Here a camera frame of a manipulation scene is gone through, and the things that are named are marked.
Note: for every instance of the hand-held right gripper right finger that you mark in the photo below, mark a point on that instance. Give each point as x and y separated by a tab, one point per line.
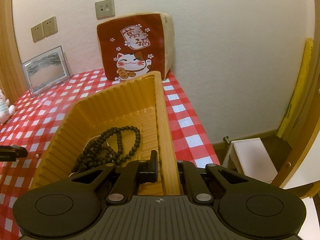
187	176

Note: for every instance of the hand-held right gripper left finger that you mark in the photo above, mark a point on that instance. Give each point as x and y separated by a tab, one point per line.
153	163

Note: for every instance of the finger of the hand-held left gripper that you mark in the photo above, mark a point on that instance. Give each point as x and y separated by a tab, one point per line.
12	153

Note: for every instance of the orange plastic tray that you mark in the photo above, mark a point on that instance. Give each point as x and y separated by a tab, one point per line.
112	105

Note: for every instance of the white bunny plush toy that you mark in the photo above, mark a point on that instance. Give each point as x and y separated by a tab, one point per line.
5	107

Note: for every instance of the red white checked tablecloth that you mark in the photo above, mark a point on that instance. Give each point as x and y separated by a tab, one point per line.
40	110

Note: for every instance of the white wooden stool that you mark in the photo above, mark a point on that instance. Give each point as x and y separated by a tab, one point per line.
250	157

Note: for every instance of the red lucky cat cushion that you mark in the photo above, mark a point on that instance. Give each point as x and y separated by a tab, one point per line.
130	47

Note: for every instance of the yellow flat cardboard box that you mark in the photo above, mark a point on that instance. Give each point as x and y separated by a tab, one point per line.
297	92

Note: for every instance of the clear sand art frame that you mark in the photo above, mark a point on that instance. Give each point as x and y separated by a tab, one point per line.
45	72

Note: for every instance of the wooden wall panel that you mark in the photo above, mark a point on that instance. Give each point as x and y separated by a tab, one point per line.
10	55

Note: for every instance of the beige wall socket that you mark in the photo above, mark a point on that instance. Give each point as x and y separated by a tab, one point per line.
50	26
37	33

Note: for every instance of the curved wooden frame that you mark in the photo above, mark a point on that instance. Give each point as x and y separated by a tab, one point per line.
302	135

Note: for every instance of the beige wall data outlet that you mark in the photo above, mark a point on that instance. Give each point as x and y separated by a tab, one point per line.
105	9

